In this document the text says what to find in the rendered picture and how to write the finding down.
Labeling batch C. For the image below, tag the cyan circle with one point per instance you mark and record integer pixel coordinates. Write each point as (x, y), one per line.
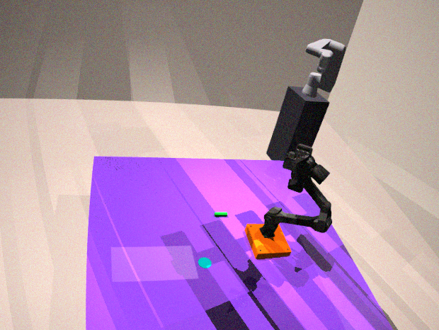
(204, 262)

